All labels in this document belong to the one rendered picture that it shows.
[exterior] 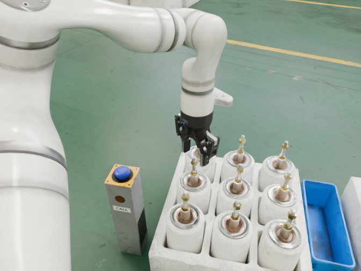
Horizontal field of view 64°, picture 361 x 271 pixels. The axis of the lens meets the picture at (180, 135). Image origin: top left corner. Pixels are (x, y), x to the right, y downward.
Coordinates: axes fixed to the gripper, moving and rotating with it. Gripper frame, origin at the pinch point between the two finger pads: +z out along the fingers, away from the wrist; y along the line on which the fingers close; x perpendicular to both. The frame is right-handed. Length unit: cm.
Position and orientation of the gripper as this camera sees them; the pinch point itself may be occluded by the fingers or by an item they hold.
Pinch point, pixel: (195, 154)
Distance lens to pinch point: 74.6
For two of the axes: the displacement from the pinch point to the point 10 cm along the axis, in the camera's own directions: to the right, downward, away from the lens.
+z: 0.0, 7.9, 6.2
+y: 6.3, 4.8, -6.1
